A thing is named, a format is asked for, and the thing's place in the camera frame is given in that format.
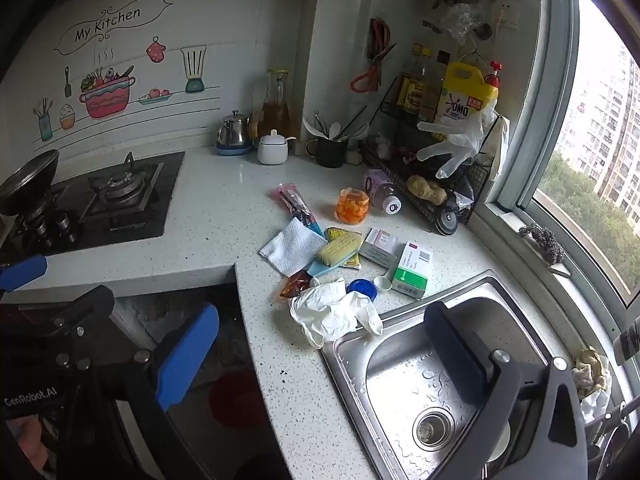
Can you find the black mug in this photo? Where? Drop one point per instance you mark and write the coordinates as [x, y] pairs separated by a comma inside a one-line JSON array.
[[330, 155]]

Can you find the yellow detergent jug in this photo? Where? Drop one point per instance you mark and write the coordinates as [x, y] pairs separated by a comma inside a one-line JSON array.
[[467, 85]]

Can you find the colourful kitchen wall sticker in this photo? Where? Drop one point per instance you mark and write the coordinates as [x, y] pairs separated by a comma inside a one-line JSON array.
[[107, 97]]

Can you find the bundle of kitchen utensils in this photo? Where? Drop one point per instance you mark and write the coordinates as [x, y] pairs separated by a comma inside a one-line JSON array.
[[334, 130]]

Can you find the pink plastic packet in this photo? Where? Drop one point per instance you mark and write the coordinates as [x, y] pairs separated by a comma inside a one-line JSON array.
[[295, 202]]

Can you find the person's left hand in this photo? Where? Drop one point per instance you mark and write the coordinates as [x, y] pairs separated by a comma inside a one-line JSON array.
[[27, 442]]

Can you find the crumpled beige rag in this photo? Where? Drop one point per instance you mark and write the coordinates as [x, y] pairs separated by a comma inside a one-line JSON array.
[[590, 370]]

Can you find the yellow foil packet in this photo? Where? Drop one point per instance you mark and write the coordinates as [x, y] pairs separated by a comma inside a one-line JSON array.
[[336, 233]]

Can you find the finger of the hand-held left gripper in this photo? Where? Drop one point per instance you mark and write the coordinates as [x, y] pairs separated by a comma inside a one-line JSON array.
[[75, 310], [22, 272]]

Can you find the dark sauce bottle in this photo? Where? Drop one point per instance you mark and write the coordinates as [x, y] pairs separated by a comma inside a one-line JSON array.
[[411, 95]]

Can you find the brown sauce packet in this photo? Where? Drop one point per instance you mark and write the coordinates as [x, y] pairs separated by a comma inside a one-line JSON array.
[[295, 285]]

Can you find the white lidded jar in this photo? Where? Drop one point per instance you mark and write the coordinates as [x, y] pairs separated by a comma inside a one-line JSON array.
[[272, 152]]

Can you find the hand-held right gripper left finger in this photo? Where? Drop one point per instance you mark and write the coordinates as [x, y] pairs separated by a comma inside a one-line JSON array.
[[185, 355]]

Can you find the red kitchen scissors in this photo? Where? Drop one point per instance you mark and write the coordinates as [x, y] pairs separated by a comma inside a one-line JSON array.
[[376, 35]]

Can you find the black round lid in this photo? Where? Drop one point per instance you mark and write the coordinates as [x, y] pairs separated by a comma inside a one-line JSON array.
[[446, 221]]

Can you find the white cloth wipe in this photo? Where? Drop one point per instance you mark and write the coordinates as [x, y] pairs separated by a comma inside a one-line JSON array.
[[292, 247]]

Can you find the white wall socket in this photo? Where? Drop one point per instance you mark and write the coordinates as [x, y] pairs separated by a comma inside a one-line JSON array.
[[507, 15]]

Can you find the ginger root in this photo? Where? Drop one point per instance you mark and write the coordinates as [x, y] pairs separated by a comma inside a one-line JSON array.
[[425, 189]]

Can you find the yellow bristle scrub brush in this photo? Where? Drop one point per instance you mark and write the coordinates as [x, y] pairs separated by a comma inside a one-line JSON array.
[[337, 250]]

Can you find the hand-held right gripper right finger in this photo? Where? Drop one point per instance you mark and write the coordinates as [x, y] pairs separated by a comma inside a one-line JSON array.
[[457, 355]]

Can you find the clear plastic glove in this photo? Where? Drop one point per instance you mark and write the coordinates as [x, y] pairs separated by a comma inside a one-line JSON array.
[[460, 145]]

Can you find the steel electric kettle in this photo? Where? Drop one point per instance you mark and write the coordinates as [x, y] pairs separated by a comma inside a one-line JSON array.
[[234, 132]]

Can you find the stainless steel sink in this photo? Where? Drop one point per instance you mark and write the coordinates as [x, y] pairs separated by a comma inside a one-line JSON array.
[[400, 375]]

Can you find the blue bottle cap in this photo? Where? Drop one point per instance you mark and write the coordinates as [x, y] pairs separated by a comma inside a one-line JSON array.
[[361, 289]]

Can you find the black capped dark bottle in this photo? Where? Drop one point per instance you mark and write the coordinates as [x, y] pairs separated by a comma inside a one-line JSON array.
[[442, 65]]

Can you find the grey window frame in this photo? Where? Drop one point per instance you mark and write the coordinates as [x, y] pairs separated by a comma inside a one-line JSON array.
[[540, 110]]

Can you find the black glass gas stove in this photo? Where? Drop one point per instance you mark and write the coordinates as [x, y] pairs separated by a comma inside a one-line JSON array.
[[150, 210]]

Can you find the garlic bulb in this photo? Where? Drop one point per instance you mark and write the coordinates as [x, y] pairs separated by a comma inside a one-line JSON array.
[[383, 147]]

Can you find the glass pitcher amber liquid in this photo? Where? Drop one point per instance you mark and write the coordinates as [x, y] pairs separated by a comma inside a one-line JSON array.
[[272, 115]]

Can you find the clear hanging plastic bag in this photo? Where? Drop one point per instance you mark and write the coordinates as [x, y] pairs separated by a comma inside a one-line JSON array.
[[462, 22]]

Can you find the pink plastic bottle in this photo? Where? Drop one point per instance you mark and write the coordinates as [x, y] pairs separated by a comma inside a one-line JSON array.
[[382, 190]]

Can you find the white measuring spoon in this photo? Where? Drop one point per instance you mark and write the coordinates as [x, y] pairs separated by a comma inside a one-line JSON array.
[[382, 286]]

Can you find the white latex glove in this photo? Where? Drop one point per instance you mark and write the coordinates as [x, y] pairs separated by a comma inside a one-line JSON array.
[[330, 315]]

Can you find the dark steel wool scourer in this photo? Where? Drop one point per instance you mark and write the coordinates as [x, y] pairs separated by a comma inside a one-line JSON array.
[[542, 242]]

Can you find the black wok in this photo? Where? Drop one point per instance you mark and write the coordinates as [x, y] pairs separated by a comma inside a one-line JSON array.
[[25, 185]]

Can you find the green white medicine box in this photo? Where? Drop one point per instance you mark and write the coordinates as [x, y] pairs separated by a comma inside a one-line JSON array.
[[410, 275]]

